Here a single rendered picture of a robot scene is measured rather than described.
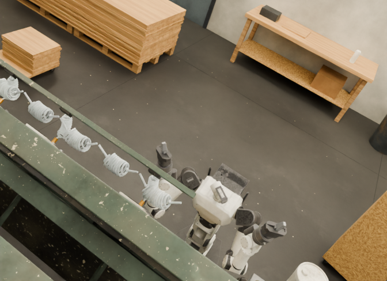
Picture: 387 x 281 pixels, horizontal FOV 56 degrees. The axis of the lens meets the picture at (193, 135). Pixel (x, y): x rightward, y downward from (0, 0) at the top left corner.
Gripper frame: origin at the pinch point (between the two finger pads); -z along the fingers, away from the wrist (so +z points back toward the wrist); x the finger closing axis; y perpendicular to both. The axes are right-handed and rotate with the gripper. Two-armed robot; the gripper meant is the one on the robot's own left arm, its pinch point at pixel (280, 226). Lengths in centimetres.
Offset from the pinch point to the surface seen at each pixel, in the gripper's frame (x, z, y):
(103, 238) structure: 83, 2, -24
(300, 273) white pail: -115, 115, 25
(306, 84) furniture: -238, 178, 368
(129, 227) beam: 81, -22, -28
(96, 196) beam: 93, -19, -19
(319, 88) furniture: -254, 167, 358
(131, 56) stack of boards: 46, 225, 320
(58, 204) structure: 101, 8, -12
